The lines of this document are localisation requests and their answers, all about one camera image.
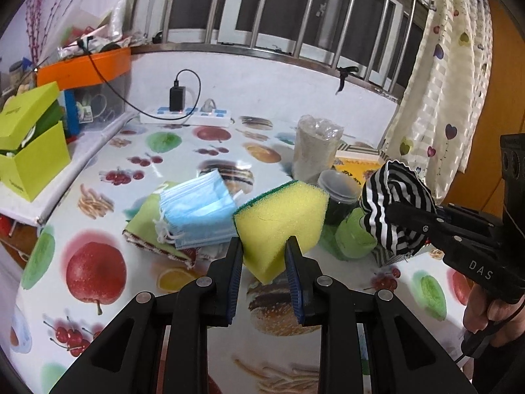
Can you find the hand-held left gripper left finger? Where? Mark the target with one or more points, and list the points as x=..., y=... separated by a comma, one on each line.
x=233, y=279

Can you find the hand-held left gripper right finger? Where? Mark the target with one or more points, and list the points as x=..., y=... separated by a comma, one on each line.
x=295, y=279

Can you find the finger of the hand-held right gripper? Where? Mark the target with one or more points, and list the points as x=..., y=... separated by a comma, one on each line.
x=414, y=213
x=437, y=234

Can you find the black white striped cloth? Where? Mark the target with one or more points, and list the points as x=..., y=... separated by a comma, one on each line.
x=385, y=197

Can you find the yellow sponge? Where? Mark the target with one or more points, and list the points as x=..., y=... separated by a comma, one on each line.
x=279, y=217

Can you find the yellow box with striped sides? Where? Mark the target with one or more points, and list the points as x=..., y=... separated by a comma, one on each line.
x=352, y=170

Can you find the blue face mask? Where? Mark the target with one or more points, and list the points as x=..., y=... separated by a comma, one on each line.
x=197, y=213

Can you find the green rabbit towel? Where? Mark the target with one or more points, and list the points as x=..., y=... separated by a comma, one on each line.
x=143, y=221

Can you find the person's right hand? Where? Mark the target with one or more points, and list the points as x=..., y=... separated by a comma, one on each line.
x=504, y=324

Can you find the green plastic jar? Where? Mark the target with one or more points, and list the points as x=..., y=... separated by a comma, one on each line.
x=352, y=234

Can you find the dark jar with clear lid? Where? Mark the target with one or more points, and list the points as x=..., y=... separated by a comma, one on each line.
x=338, y=184

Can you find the fruit printed tablecloth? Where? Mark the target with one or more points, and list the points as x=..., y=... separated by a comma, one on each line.
x=123, y=295

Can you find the cream curtain with hearts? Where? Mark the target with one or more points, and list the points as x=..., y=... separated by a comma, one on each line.
x=443, y=90

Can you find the white power strip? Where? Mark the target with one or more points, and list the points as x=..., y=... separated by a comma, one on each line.
x=205, y=118

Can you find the wooden cabinet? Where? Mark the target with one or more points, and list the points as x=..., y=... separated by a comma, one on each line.
x=508, y=69

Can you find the black charger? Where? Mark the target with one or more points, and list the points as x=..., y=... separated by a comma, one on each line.
x=176, y=98

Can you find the white side shelf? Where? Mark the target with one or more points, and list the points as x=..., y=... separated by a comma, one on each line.
x=82, y=152

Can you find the lime green box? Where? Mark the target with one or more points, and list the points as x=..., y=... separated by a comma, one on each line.
x=37, y=164

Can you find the metal window grille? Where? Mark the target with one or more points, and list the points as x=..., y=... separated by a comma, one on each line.
x=246, y=51

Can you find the blue carton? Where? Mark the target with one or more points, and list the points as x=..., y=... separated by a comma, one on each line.
x=71, y=111

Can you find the clear storage box orange lid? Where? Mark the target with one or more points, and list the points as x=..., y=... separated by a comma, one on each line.
x=82, y=67

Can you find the pile of packets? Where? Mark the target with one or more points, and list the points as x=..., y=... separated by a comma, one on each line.
x=94, y=35

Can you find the glass jar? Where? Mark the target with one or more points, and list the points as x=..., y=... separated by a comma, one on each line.
x=16, y=72

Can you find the purple blossom wall decal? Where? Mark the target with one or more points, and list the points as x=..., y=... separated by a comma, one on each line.
x=35, y=24

